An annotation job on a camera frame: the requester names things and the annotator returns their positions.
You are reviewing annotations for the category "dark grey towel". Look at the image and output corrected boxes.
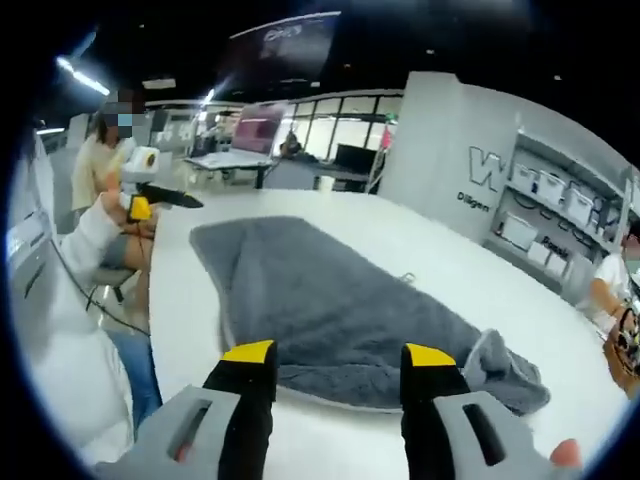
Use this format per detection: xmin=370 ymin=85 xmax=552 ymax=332
xmin=188 ymin=215 xmax=552 ymax=417

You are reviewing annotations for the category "person's left hand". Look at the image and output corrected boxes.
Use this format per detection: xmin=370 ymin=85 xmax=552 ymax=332
xmin=96 ymin=188 xmax=133 ymax=227

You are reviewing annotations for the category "person's right hand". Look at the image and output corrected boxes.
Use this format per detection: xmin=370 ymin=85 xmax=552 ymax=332
xmin=549 ymin=438 xmax=583 ymax=470

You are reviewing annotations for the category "white standing desk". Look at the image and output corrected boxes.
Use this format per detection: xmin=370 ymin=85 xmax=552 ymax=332
xmin=183 ymin=151 xmax=276 ymax=191

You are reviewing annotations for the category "person's blue jeans leg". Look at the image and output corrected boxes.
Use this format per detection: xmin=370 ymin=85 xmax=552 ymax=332
xmin=106 ymin=326 xmax=164 ymax=442

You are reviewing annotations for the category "large purple display screen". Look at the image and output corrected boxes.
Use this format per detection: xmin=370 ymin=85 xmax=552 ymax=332
xmin=231 ymin=106 xmax=284 ymax=157

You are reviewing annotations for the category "operator in white sleeve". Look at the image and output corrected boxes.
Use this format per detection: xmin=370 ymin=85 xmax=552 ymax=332
xmin=8 ymin=133 xmax=137 ymax=469

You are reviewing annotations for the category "hanging dark display screen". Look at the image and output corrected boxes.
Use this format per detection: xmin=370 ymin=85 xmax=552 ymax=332
xmin=218 ymin=11 xmax=342 ymax=87

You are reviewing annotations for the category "wooden tray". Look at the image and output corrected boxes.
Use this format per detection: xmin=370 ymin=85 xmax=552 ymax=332
xmin=601 ymin=316 xmax=640 ymax=399

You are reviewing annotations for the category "black monitor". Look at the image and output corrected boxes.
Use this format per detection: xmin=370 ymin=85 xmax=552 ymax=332
xmin=334 ymin=143 xmax=377 ymax=174

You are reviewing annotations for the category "row of white storage boxes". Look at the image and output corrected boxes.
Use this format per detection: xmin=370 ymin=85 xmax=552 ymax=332
xmin=499 ymin=161 xmax=609 ymax=272

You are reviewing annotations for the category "black cable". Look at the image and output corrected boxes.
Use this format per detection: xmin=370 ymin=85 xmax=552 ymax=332
xmin=48 ymin=233 xmax=152 ymax=337

